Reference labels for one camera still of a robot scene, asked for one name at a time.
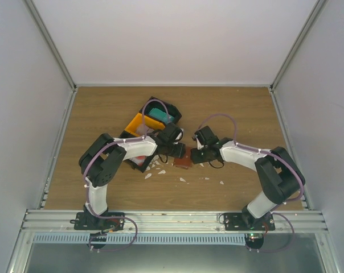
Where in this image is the brown leather card holder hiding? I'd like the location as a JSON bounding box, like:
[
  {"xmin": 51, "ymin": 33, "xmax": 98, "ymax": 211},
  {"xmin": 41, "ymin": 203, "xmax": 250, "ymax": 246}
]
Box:
[{"xmin": 173, "ymin": 147, "xmax": 193, "ymax": 169}]

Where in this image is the aluminium front rail frame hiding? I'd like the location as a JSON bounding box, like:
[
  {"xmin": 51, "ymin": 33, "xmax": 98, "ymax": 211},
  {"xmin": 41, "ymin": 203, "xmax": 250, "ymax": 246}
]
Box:
[{"xmin": 7, "ymin": 209, "xmax": 340, "ymax": 272}]

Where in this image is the grey slotted cable duct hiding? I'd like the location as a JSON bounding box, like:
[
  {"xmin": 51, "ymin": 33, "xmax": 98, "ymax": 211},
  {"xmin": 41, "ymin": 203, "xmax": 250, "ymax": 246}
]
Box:
[{"xmin": 33, "ymin": 233, "xmax": 245, "ymax": 246}]

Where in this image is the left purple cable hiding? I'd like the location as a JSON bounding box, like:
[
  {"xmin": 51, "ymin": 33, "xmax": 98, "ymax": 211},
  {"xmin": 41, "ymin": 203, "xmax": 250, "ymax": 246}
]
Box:
[{"xmin": 83, "ymin": 98, "xmax": 174, "ymax": 253}]

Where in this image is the black bin with red cards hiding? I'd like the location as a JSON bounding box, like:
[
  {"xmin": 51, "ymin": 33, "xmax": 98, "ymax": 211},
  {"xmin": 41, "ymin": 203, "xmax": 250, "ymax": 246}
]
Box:
[{"xmin": 119, "ymin": 131, "xmax": 155, "ymax": 173}]

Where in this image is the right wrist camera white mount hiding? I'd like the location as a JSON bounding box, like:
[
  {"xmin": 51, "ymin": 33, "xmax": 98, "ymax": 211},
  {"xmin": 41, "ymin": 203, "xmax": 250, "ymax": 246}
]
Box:
[{"xmin": 195, "ymin": 136, "xmax": 204, "ymax": 150}]

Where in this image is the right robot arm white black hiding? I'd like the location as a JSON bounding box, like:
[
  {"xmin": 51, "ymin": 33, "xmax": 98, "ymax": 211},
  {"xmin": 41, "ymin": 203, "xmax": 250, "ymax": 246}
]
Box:
[{"xmin": 191, "ymin": 126, "xmax": 305, "ymax": 230}]

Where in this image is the aluminium corner post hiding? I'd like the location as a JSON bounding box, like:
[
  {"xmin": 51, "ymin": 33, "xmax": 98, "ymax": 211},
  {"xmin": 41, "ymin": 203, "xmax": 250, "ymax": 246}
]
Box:
[
  {"xmin": 23, "ymin": 0, "xmax": 77, "ymax": 92},
  {"xmin": 269, "ymin": 0, "xmax": 327, "ymax": 93}
]

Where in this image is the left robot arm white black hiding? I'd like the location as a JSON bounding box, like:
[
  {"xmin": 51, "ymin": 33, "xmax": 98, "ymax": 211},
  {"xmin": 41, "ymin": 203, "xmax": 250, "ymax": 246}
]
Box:
[{"xmin": 75, "ymin": 123, "xmax": 186, "ymax": 230}]

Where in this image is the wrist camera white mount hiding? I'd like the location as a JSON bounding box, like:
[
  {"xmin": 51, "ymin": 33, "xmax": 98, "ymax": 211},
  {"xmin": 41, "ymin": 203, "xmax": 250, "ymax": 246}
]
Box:
[
  {"xmin": 195, "ymin": 136, "xmax": 204, "ymax": 150},
  {"xmin": 175, "ymin": 128, "xmax": 184, "ymax": 142}
]

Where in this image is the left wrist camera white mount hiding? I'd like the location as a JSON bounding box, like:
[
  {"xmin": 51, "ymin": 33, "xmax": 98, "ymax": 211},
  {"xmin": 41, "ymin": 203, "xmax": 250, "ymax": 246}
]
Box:
[{"xmin": 175, "ymin": 128, "xmax": 184, "ymax": 142}]

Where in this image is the yellow bin with white cards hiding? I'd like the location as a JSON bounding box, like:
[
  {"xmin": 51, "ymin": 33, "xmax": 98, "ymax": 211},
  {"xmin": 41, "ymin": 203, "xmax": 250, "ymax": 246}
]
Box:
[{"xmin": 124, "ymin": 113, "xmax": 165, "ymax": 137}]

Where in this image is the right aluminium corner post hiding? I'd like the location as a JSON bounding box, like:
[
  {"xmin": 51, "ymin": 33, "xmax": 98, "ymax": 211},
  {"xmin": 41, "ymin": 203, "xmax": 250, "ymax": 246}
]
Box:
[{"xmin": 269, "ymin": 0, "xmax": 327, "ymax": 93}]

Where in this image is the red white card stack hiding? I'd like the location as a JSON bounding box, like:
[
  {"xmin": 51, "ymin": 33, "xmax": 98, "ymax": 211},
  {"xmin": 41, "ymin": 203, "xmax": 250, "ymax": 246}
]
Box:
[{"xmin": 130, "ymin": 156, "xmax": 146, "ymax": 166}]

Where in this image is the left aluminium corner post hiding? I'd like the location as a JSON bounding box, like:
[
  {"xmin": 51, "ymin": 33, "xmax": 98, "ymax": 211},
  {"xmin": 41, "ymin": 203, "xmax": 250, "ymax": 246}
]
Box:
[{"xmin": 23, "ymin": 0, "xmax": 77, "ymax": 92}]

